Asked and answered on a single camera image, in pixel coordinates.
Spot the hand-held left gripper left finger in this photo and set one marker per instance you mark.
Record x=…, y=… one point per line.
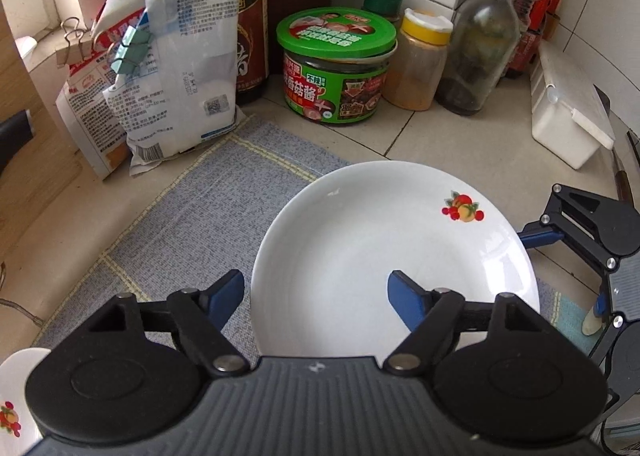
x=225, y=293

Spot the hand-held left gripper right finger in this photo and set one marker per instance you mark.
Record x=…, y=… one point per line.
x=405, y=293

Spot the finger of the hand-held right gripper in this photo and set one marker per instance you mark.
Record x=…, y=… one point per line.
x=612, y=330
x=540, y=237

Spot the white plate fruit print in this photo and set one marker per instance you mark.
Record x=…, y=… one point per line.
x=350, y=246
x=15, y=386

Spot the cream rounded object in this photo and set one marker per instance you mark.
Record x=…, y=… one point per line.
x=595, y=318

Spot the grey checked cloth mat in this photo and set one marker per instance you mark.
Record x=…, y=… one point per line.
x=175, y=236

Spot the white plastic box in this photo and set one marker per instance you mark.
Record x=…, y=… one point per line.
x=560, y=120

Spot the yellow-lidded spice jar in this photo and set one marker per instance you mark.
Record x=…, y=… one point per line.
x=415, y=70

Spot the clear glass bottle red cap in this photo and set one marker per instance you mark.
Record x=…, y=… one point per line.
x=480, y=35

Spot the green-lidded sauce jar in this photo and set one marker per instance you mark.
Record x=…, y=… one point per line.
x=330, y=85

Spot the blue and white bag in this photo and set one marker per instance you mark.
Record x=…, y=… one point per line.
x=190, y=60

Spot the red and white bag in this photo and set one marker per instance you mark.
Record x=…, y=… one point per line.
x=85, y=100

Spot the green binder clip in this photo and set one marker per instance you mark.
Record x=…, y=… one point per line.
x=137, y=36
x=127, y=60

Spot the dark soy sauce bottle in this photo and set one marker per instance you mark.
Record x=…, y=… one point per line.
x=252, y=35

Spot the beige binder clip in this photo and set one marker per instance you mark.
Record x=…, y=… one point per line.
x=67, y=54

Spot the bamboo cutting board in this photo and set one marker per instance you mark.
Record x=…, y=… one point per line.
x=20, y=85

